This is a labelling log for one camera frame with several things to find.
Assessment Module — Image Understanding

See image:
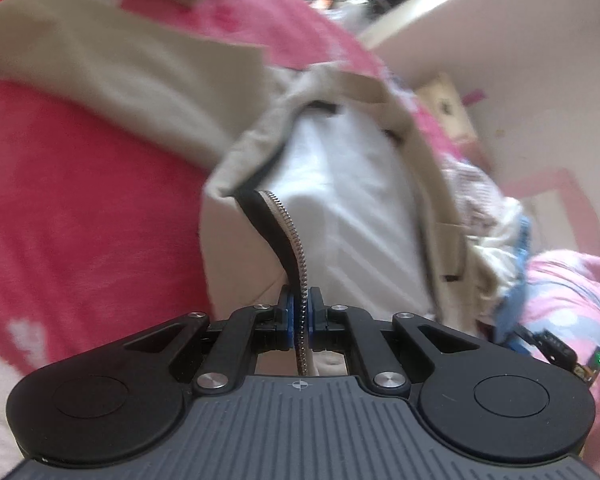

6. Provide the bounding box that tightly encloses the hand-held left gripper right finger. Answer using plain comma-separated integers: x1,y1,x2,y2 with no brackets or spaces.
307,286,491,397

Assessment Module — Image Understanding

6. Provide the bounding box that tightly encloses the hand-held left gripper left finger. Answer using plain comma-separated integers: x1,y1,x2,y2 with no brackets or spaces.
110,286,297,395

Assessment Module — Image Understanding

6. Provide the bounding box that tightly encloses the beige zip jacket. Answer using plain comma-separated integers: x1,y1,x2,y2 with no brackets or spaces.
0,0,488,377

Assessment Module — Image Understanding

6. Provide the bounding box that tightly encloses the pink dotted quilt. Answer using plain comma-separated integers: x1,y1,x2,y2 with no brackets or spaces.
522,249,600,480

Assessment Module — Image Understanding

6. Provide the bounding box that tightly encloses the blue garment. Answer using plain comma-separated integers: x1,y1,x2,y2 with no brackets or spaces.
492,212,533,348

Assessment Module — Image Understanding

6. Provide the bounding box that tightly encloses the pink checked white garment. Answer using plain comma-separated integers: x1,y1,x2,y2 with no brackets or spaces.
440,152,511,231

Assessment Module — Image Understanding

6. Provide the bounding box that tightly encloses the cream nightstand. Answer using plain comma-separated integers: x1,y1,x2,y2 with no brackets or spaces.
416,72,480,143

